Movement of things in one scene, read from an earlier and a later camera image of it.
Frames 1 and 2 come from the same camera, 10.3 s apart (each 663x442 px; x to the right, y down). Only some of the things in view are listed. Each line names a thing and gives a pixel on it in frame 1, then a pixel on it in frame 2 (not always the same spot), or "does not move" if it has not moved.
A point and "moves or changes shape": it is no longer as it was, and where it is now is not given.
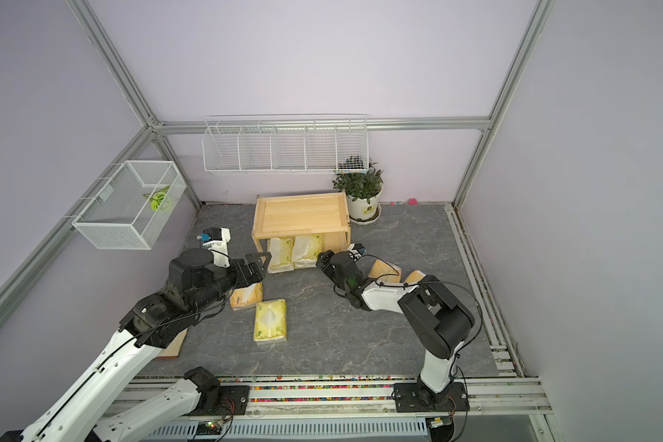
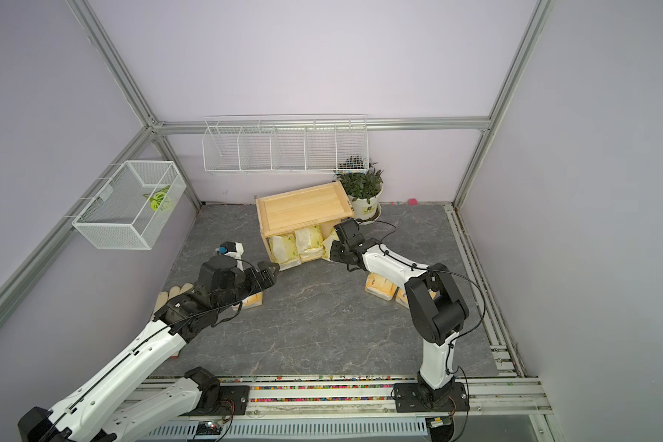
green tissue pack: (282, 251) does not move
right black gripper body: (340, 284) → (341, 251)
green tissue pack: (270, 323) → (328, 243)
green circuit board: (209, 428) does not move
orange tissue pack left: (246, 297) does not move
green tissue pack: (306, 250) moves or changes shape
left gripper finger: (256, 264) → (266, 274)
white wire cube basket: (129, 211) does not move
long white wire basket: (285, 144) does not move
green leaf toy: (156, 198) does not move
